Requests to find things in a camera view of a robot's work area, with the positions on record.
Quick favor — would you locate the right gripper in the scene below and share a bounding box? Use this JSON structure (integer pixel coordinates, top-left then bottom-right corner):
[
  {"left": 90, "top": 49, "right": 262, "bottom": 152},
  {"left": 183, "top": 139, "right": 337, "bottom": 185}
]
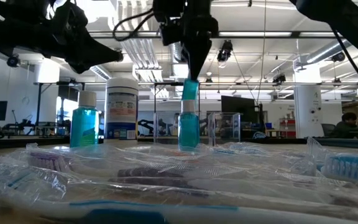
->
[{"left": 178, "top": 0, "right": 219, "bottom": 80}]

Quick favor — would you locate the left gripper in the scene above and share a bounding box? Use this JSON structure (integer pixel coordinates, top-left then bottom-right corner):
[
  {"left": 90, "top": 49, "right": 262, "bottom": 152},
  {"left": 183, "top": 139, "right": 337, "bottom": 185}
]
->
[{"left": 39, "top": 1, "right": 124, "bottom": 75}]

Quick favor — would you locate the teal mouthwash bottle white cap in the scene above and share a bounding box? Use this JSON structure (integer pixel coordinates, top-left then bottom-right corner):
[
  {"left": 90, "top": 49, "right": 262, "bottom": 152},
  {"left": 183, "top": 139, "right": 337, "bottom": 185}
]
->
[
  {"left": 69, "top": 90, "right": 100, "bottom": 149},
  {"left": 181, "top": 78, "right": 200, "bottom": 101},
  {"left": 178, "top": 99, "right": 201, "bottom": 151}
]

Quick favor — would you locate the orange white toothbrush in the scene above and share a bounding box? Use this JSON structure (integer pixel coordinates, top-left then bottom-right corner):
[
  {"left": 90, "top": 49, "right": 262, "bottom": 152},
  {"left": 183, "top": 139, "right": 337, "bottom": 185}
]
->
[{"left": 154, "top": 148, "right": 208, "bottom": 159}]

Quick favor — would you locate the blue white toothbrush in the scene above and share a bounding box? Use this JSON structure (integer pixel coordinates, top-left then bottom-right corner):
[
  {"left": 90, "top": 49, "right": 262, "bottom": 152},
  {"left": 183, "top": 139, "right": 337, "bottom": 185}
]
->
[
  {"left": 228, "top": 141, "right": 295, "bottom": 156},
  {"left": 0, "top": 169, "right": 358, "bottom": 224},
  {"left": 209, "top": 146, "right": 273, "bottom": 158},
  {"left": 303, "top": 136, "right": 358, "bottom": 187}
]

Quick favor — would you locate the white building column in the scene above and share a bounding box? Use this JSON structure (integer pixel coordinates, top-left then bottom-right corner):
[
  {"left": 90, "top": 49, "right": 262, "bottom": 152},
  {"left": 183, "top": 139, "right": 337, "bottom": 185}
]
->
[
  {"left": 34, "top": 60, "right": 61, "bottom": 84},
  {"left": 293, "top": 63, "right": 324, "bottom": 139}
]

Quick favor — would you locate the white ceiling conduit bundle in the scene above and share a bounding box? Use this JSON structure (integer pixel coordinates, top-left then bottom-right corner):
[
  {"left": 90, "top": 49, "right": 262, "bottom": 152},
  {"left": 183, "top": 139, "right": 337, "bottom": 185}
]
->
[{"left": 109, "top": 0, "right": 164, "bottom": 82}]

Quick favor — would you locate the white wipes canister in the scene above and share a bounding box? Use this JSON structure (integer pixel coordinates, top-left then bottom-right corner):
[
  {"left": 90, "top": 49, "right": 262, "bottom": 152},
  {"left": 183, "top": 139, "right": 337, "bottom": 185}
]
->
[{"left": 104, "top": 77, "right": 140, "bottom": 141}]

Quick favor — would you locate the black computer monitor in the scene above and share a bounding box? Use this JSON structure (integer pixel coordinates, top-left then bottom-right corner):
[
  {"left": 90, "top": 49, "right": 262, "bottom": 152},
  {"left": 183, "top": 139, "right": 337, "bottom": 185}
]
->
[{"left": 221, "top": 95, "right": 257, "bottom": 123}]

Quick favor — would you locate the clear acrylic organizer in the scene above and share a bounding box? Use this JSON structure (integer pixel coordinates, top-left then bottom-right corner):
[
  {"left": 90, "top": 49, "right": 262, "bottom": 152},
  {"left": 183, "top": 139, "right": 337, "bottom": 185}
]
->
[{"left": 152, "top": 111, "right": 241, "bottom": 146}]

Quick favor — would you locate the purple white wrapped toothbrush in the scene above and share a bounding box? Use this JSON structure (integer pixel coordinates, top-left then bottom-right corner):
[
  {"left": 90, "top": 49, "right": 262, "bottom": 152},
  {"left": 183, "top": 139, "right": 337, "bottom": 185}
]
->
[
  {"left": 26, "top": 151, "right": 248, "bottom": 181},
  {"left": 0, "top": 161, "right": 358, "bottom": 218}
]

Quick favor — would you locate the red shelf unit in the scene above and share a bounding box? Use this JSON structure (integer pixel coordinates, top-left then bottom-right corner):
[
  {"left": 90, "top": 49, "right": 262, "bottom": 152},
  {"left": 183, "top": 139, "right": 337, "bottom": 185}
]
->
[{"left": 279, "top": 117, "right": 297, "bottom": 138}]

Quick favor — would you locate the black office chair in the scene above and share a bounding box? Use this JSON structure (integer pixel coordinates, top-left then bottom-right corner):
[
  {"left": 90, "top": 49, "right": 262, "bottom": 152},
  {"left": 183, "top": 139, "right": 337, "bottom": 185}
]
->
[{"left": 321, "top": 123, "right": 337, "bottom": 138}]

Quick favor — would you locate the person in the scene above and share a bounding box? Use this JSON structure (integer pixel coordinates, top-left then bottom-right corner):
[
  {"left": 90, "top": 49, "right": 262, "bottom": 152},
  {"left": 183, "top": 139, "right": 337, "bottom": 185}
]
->
[{"left": 334, "top": 111, "right": 358, "bottom": 139}]

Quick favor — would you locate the silver round ventilation duct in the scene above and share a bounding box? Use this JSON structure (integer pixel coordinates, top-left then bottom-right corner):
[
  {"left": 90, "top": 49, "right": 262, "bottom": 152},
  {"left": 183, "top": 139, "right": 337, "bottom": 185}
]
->
[
  {"left": 305, "top": 39, "right": 354, "bottom": 65},
  {"left": 168, "top": 42, "right": 188, "bottom": 65}
]

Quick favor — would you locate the black overhead rig camera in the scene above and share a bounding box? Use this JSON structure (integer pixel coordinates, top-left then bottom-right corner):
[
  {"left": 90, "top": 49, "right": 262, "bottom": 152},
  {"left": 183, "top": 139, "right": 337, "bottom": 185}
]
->
[{"left": 216, "top": 39, "right": 234, "bottom": 63}]

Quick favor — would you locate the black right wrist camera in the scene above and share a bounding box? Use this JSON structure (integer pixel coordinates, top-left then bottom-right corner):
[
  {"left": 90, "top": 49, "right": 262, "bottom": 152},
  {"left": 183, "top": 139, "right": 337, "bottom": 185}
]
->
[{"left": 158, "top": 17, "right": 186, "bottom": 47}]

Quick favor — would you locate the black metal stand frame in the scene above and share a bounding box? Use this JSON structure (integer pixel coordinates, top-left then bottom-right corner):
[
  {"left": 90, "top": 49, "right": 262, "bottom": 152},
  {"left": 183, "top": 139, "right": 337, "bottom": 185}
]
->
[
  {"left": 153, "top": 82, "right": 201, "bottom": 144},
  {"left": 34, "top": 81, "right": 86, "bottom": 135}
]

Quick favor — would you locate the black ceiling-mounted camera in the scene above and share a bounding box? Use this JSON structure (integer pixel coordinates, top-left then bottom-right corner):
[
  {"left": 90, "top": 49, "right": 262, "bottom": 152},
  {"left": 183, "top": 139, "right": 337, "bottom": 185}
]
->
[
  {"left": 331, "top": 51, "right": 347, "bottom": 63},
  {"left": 272, "top": 73, "right": 287, "bottom": 85},
  {"left": 6, "top": 54, "right": 21, "bottom": 68}
]

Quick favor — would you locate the black overhead frame beam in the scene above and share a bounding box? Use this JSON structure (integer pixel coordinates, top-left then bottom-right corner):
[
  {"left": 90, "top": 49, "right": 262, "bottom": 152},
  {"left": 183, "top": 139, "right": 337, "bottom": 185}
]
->
[{"left": 85, "top": 30, "right": 358, "bottom": 39}]

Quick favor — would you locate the black aluminium table frame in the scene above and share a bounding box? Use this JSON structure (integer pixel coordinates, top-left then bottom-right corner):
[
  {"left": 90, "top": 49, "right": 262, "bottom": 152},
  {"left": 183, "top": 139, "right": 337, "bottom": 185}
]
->
[{"left": 0, "top": 135, "right": 358, "bottom": 151}]

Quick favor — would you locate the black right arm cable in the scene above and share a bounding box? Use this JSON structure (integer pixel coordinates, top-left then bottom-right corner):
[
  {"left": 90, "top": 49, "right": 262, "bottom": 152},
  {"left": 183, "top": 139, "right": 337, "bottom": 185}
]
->
[{"left": 330, "top": 27, "right": 358, "bottom": 101}]

